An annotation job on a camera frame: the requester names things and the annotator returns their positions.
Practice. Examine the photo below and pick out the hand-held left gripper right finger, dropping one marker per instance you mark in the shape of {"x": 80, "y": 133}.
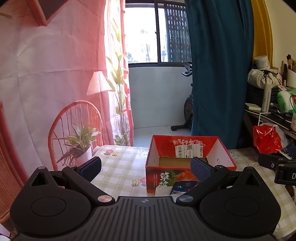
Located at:
{"x": 201, "y": 171}

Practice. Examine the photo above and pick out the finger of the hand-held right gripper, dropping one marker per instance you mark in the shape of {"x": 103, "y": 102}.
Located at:
{"x": 269, "y": 162}

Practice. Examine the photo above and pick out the yellow sticky notes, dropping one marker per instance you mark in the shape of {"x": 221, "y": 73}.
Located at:
{"x": 252, "y": 106}

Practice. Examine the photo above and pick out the red plastic bag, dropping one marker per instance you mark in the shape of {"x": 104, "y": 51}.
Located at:
{"x": 266, "y": 139}

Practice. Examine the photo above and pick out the bunch of makeup brushes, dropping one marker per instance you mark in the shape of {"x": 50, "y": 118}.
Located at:
{"x": 290, "y": 64}

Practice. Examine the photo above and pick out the dark desk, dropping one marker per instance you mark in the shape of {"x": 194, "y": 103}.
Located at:
{"x": 249, "y": 121}

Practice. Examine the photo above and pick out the white soft pack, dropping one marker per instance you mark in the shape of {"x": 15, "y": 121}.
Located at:
{"x": 161, "y": 191}

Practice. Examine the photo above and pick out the white cloth bag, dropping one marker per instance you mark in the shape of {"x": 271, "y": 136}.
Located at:
{"x": 256, "y": 76}

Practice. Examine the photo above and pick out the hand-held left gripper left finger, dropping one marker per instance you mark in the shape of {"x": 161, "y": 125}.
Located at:
{"x": 91, "y": 167}

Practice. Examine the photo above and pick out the red strawberry print cardboard box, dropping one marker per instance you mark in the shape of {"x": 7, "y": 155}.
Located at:
{"x": 161, "y": 179}

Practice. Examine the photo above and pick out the paper roll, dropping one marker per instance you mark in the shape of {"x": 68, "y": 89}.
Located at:
{"x": 261, "y": 61}

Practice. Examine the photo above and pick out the teal curtain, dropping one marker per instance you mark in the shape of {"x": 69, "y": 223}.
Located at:
{"x": 219, "y": 69}

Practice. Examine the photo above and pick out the yellow curtain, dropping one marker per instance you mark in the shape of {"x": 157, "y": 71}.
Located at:
{"x": 261, "y": 30}

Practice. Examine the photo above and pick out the black bag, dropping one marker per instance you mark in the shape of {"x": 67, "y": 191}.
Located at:
{"x": 254, "y": 95}

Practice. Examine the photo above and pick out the dark blue packet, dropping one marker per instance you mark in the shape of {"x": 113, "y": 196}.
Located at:
{"x": 182, "y": 187}

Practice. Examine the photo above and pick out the white brush holder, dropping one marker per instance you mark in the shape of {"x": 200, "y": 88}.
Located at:
{"x": 291, "y": 77}

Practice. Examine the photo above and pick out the white spray bottle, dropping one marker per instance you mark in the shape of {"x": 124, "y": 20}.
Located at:
{"x": 266, "y": 99}

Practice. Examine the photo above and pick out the black exercise bike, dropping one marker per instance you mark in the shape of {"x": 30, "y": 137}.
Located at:
{"x": 188, "y": 106}

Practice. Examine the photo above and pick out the green plastic bag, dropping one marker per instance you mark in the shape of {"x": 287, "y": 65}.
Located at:
{"x": 284, "y": 99}

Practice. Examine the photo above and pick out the window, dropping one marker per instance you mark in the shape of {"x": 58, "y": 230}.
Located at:
{"x": 141, "y": 34}

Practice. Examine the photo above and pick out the pink box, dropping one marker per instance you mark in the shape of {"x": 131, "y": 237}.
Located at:
{"x": 293, "y": 122}

